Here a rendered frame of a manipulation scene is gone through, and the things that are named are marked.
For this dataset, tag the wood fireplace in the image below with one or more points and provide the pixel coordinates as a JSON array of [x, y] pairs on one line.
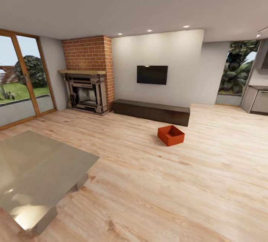
[[86, 92]]

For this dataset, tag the wall mounted tv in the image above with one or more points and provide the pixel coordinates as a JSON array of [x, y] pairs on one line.
[[152, 74]]

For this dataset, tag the storage box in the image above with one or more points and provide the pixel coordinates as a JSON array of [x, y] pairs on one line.
[[170, 135]]

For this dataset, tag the coffee table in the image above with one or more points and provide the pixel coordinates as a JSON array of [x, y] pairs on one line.
[[35, 174]]

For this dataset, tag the door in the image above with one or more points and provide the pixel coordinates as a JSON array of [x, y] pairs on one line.
[[25, 88]]

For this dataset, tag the fixed window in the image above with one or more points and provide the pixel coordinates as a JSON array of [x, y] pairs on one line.
[[239, 65]]

